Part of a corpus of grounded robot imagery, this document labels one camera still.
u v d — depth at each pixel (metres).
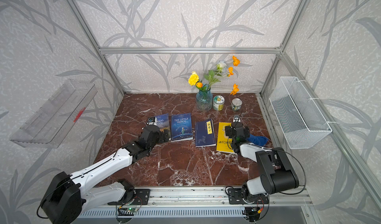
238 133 0.71
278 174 0.43
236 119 0.81
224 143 0.91
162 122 1.02
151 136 0.62
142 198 0.73
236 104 1.08
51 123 0.67
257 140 0.90
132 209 0.71
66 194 0.39
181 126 0.99
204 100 1.02
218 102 1.05
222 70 1.04
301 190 0.42
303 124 0.60
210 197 0.75
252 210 0.77
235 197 0.73
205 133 0.97
